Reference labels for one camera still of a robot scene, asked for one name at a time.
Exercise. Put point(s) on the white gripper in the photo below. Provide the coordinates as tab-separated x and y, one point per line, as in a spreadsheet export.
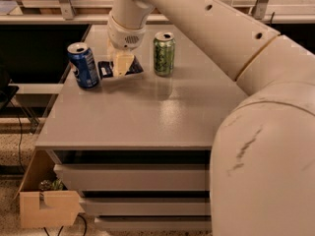
124	33

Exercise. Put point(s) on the blue rxbar blueberry wrapper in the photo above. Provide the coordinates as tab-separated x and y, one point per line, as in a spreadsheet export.
107	69

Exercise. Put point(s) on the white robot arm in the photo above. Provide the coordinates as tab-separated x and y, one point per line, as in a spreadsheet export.
262	173

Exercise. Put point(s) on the blue pepsi can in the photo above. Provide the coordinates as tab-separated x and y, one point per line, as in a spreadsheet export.
82	59

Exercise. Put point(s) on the green soda can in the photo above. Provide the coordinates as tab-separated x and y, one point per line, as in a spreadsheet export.
164	51

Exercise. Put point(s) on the grey drawer cabinet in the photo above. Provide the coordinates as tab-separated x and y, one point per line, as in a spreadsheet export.
137	148

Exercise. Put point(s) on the green items in box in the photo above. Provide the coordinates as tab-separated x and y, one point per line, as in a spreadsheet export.
47	185

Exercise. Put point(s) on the cardboard box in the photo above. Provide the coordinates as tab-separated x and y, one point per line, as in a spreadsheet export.
40	206

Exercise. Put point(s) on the grey metal shelf frame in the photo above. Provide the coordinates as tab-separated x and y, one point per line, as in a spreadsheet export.
267	11

